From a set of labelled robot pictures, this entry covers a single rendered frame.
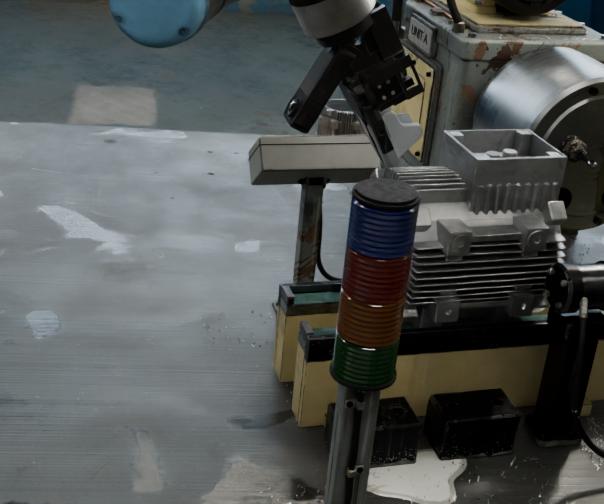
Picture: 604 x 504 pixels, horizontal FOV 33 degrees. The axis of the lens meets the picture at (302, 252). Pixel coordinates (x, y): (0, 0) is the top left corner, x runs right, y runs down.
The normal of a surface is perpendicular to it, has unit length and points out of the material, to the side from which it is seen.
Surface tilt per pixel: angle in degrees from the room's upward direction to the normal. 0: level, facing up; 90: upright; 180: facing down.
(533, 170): 90
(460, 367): 90
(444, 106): 90
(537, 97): 47
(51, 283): 0
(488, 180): 90
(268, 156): 51
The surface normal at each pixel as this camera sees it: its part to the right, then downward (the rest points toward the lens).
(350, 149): 0.26, -0.21
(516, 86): -0.69, -0.54
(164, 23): -0.14, 0.49
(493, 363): 0.26, 0.44
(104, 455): 0.08, -0.90
